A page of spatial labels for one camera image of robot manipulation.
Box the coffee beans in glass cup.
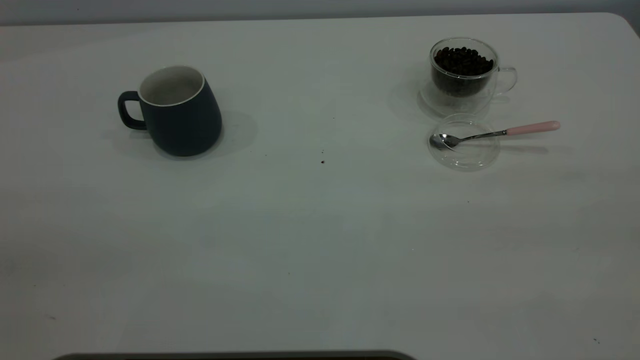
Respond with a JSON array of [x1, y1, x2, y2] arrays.
[[433, 46, 495, 97]]

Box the clear glass cup with handle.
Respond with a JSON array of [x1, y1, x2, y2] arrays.
[[419, 37, 518, 119]]

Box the clear round glass lid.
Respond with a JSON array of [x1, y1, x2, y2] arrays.
[[428, 113, 501, 172]]

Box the metal spoon with pink handle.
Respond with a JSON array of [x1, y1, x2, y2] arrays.
[[430, 120, 561, 151]]

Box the dark grey ceramic mug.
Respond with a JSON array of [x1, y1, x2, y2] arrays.
[[118, 65, 223, 157]]

